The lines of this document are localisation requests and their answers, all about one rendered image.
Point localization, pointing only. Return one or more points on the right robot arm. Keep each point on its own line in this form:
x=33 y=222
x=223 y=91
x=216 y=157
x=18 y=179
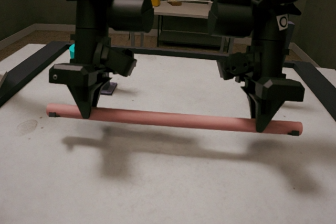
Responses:
x=236 y=19

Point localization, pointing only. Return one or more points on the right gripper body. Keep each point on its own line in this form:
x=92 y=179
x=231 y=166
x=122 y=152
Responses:
x=267 y=87

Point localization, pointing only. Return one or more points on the teal open ring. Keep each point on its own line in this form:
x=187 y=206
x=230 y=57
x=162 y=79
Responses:
x=71 y=49

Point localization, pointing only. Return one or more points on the pink long bar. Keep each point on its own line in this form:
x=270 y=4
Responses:
x=191 y=121

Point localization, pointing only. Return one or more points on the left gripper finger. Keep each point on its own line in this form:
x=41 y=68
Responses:
x=97 y=91
x=83 y=97

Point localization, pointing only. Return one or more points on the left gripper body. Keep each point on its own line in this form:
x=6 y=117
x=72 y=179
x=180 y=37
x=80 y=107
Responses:
x=84 y=75

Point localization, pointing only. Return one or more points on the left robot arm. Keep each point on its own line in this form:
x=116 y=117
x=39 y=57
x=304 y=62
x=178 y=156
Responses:
x=121 y=15

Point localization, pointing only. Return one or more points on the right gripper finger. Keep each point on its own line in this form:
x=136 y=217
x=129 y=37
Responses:
x=265 y=111
x=252 y=104

